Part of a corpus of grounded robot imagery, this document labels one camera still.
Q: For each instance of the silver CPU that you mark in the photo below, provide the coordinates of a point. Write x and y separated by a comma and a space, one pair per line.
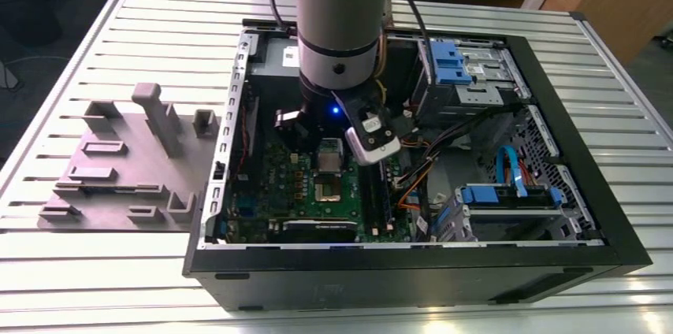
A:
330, 162

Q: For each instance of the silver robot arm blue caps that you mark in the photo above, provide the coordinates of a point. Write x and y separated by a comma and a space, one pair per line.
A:
337, 34

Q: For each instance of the CPU socket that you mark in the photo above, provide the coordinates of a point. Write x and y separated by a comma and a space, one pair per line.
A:
329, 188

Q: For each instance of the grey power supply unit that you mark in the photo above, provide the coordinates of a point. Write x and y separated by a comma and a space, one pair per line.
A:
273, 58

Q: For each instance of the green motherboard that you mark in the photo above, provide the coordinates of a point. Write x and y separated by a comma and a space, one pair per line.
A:
283, 192

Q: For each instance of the black RAM slot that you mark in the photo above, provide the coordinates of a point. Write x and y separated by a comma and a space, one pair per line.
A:
368, 200

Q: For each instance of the blue disk carrier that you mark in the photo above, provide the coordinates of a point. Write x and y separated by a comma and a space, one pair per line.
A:
446, 62

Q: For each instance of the black graphics card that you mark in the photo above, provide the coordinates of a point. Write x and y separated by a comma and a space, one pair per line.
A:
315, 233

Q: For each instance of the silver drive cage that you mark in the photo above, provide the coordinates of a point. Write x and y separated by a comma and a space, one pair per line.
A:
478, 93

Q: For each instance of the grey parts rack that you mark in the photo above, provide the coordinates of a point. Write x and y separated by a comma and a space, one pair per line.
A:
142, 160

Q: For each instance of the disk bay with blue carrier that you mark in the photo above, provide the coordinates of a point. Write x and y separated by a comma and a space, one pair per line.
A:
481, 194

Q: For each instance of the blue RAM stick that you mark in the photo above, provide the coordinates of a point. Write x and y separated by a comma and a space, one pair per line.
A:
107, 190

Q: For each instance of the black open PC case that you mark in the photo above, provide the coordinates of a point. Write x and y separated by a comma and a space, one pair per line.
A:
421, 279

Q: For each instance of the wooden cabinet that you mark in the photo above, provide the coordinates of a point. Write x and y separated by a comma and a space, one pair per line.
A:
620, 3

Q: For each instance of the small grey wrist camera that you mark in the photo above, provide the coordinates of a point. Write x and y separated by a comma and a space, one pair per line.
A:
289, 117

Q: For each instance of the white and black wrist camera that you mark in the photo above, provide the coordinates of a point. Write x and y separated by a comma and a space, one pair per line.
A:
376, 149

